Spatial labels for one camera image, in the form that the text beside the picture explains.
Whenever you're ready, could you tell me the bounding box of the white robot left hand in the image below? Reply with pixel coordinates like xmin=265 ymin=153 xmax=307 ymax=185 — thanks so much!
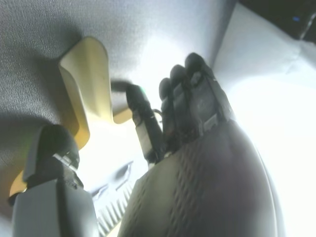
xmin=11 ymin=53 xmax=284 ymax=237

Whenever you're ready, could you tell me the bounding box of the cream plastic dustpan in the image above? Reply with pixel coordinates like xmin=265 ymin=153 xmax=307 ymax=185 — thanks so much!
xmin=8 ymin=36 xmax=133 ymax=198

